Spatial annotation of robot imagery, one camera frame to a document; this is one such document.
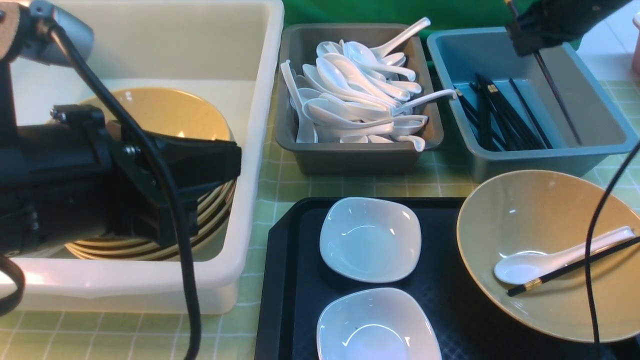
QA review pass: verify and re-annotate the stack of tan bowls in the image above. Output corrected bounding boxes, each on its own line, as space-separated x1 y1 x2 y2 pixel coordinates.
65 131 241 261

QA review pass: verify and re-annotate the white ceramic soup spoon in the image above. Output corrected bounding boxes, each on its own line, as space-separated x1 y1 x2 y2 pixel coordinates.
493 226 636 285

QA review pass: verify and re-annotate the green cloth backdrop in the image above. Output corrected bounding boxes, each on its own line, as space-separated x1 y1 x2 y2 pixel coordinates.
282 0 513 39

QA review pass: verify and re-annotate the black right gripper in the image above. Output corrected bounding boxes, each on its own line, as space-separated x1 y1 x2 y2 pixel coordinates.
505 0 629 57

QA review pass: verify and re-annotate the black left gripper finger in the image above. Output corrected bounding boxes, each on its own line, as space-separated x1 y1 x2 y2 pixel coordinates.
118 134 242 247

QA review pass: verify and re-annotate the tan noodle bowl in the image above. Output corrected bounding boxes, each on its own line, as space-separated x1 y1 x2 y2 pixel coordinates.
456 170 640 343

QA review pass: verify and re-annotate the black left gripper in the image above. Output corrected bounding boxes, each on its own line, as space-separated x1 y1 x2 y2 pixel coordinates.
0 104 166 260

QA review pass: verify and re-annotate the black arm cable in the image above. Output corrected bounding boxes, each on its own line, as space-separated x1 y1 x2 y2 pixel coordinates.
585 142 640 360
0 20 202 360

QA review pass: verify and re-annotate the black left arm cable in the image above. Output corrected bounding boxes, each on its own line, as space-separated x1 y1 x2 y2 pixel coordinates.
0 20 202 360

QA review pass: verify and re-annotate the grey plastic spoon bin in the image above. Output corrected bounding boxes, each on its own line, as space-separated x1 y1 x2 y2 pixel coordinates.
271 23 421 176

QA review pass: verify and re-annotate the white square dish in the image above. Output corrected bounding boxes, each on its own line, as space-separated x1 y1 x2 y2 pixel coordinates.
318 197 422 284
316 287 442 360

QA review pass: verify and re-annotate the black plastic serving tray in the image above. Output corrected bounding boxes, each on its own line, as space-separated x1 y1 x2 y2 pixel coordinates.
254 197 640 360

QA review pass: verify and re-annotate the pile of white soup spoons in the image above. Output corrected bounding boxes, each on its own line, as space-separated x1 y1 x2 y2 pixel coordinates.
278 17 457 153

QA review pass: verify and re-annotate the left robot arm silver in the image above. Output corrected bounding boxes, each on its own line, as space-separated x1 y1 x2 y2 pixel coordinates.
1 0 242 256

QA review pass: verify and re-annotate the large white plastic tub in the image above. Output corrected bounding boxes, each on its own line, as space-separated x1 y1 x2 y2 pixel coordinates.
15 0 284 314

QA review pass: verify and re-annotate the top tan bowl in stack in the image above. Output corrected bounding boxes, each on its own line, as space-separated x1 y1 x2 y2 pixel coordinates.
112 87 234 141

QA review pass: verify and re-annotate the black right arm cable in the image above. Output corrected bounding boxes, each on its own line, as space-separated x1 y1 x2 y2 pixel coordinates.
585 142 640 360

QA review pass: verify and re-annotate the blue plastic chopstick bin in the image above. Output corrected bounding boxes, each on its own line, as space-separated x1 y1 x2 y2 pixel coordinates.
427 28 638 183

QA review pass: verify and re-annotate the bundle of black chopsticks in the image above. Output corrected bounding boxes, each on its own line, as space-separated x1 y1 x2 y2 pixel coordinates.
454 73 553 152

